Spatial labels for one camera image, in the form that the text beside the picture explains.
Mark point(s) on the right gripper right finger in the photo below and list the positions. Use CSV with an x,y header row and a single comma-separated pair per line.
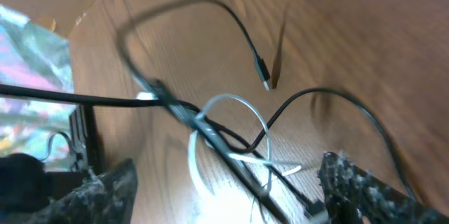
x,y
352,195

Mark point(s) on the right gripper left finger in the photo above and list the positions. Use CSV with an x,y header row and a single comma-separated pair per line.
x,y
107,198

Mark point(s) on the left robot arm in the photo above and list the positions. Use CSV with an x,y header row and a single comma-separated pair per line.
x,y
44,157

